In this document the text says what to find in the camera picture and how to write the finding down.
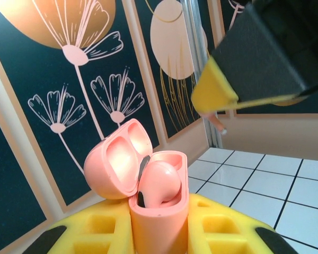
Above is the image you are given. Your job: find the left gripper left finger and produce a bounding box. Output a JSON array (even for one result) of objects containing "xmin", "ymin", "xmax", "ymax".
[{"xmin": 22, "ymin": 198, "xmax": 135, "ymax": 254}]

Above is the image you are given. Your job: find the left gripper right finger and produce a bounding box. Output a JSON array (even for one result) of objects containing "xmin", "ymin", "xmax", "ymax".
[{"xmin": 187, "ymin": 193, "xmax": 299, "ymax": 254}]

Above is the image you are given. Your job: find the salmon earbud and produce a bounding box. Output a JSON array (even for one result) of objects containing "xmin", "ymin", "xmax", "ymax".
[
  {"xmin": 136, "ymin": 160, "xmax": 182, "ymax": 210},
  {"xmin": 201, "ymin": 111, "xmax": 227, "ymax": 134}
]

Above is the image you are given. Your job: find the aluminium corner post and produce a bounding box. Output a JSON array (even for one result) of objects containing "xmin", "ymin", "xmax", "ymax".
[{"xmin": 180, "ymin": 0, "xmax": 225, "ymax": 149}]

